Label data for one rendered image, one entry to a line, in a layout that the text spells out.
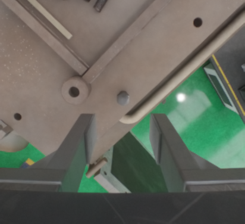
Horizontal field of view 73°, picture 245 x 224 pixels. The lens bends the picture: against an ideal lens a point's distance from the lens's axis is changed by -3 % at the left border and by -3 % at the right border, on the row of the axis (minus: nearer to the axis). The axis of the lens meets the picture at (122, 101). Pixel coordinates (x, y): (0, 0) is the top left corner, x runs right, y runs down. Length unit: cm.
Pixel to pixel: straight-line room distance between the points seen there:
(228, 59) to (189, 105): 58
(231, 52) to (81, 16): 136
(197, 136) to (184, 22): 178
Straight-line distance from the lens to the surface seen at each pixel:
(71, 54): 26
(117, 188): 57
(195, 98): 184
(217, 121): 202
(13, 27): 31
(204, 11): 29
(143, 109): 40
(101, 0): 26
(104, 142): 46
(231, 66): 155
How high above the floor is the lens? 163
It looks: 74 degrees down
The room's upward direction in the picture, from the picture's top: 179 degrees counter-clockwise
